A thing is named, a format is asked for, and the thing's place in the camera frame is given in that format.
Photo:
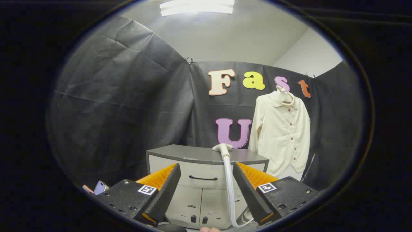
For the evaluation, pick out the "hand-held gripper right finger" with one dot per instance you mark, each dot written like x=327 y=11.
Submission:
x=249 y=193

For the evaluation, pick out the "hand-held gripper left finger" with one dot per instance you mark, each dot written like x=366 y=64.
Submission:
x=167 y=193

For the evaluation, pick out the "white garment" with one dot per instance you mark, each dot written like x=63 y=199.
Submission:
x=294 y=172

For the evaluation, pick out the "cream button shirt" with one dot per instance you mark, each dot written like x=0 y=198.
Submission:
x=283 y=135

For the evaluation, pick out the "white clothes hanger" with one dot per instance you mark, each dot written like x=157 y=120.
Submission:
x=285 y=96

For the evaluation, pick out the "grey top white cabinet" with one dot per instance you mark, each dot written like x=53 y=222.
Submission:
x=199 y=154

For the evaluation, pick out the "purple phone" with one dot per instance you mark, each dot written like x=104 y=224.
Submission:
x=101 y=187

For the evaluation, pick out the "white stand pole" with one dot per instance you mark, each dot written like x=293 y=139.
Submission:
x=309 y=164

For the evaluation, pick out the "black backdrop cloth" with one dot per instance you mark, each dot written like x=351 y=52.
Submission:
x=128 y=96

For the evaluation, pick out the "ceiling light panel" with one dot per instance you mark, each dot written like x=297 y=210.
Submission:
x=196 y=7

